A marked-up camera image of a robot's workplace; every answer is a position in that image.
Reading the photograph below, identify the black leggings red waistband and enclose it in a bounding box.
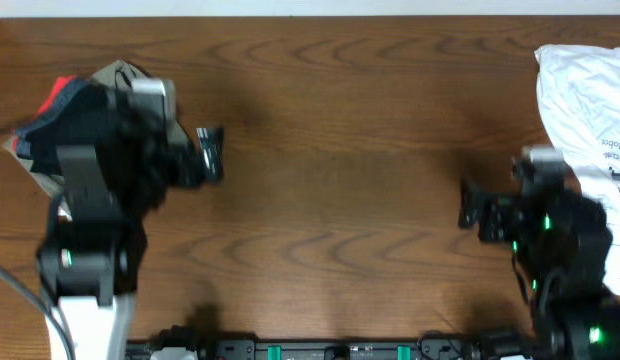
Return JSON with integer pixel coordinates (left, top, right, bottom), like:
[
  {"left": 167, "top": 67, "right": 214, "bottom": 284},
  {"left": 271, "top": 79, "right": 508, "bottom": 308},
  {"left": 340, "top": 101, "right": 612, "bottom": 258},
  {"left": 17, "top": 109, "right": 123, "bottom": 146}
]
[{"left": 12, "top": 77, "right": 120, "bottom": 175}]

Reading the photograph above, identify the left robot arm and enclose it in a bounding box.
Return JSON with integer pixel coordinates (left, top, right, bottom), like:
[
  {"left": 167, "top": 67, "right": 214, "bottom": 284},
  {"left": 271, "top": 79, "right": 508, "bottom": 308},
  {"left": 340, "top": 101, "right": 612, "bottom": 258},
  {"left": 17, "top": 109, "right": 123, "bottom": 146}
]
[{"left": 36, "top": 106, "right": 224, "bottom": 359}]

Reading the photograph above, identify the left black cable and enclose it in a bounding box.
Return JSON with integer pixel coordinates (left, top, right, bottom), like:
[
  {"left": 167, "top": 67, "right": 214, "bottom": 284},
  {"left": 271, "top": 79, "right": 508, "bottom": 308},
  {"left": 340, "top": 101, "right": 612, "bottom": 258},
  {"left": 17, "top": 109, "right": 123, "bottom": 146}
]
[{"left": 0, "top": 259, "right": 76, "bottom": 360}]

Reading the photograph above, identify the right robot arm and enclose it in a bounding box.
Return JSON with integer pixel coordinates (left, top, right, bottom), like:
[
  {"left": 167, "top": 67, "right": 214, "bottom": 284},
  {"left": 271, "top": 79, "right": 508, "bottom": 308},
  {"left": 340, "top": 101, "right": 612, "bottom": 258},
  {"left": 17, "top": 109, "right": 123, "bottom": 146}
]
[{"left": 459, "top": 180, "right": 620, "bottom": 359}]

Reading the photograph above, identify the white shirt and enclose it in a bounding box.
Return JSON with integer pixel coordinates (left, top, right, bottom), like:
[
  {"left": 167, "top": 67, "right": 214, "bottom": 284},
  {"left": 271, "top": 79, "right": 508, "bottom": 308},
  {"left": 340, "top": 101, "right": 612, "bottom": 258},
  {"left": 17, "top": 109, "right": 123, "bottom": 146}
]
[{"left": 534, "top": 45, "right": 620, "bottom": 295}]

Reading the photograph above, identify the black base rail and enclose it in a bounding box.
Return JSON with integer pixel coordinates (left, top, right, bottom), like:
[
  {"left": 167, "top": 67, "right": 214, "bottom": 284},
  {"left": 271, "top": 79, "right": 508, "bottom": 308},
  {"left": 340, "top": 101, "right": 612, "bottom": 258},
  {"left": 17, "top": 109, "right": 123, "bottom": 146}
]
[{"left": 124, "top": 326, "right": 533, "bottom": 360}]

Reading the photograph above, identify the folded khaki garment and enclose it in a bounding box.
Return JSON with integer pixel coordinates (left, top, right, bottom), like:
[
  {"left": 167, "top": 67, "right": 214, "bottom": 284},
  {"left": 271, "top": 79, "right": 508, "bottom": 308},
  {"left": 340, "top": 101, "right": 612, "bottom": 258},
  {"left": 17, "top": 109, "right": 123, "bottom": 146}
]
[{"left": 5, "top": 60, "right": 193, "bottom": 217}]

